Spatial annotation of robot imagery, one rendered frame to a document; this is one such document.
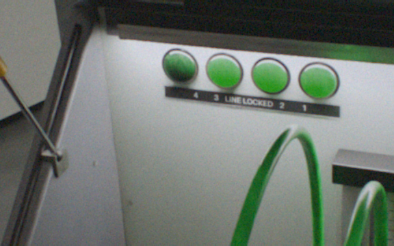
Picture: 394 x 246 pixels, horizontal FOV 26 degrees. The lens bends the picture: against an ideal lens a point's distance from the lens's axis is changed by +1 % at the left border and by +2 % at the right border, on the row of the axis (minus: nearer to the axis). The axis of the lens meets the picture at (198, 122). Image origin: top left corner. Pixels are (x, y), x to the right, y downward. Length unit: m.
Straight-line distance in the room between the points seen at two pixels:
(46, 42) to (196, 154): 2.90
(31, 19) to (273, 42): 2.98
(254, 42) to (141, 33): 0.15
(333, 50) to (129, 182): 0.39
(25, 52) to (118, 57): 2.83
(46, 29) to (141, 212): 2.81
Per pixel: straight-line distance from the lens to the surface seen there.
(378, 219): 0.91
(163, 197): 1.18
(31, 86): 3.99
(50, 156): 1.02
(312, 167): 0.93
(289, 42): 0.97
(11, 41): 3.86
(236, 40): 0.99
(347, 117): 1.03
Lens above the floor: 1.82
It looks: 28 degrees down
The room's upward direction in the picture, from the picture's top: 4 degrees counter-clockwise
